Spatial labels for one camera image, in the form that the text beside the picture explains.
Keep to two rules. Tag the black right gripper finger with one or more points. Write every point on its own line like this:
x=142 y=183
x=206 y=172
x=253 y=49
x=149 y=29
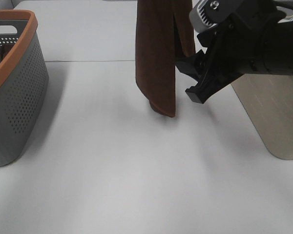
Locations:
x=209 y=84
x=192 y=66

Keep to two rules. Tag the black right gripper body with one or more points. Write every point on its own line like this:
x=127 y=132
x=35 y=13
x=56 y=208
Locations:
x=230 y=41

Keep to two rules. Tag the brown towel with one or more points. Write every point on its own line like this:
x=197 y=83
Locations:
x=164 y=34

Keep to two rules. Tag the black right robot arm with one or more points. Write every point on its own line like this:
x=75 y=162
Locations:
x=274 y=50

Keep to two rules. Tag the beige basket grey rim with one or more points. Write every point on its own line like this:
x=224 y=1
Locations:
x=268 y=101

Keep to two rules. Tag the grey perforated basket orange rim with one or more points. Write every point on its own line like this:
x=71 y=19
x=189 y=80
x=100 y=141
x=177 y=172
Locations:
x=23 y=83

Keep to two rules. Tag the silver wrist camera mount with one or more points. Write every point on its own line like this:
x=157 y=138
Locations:
x=207 y=13

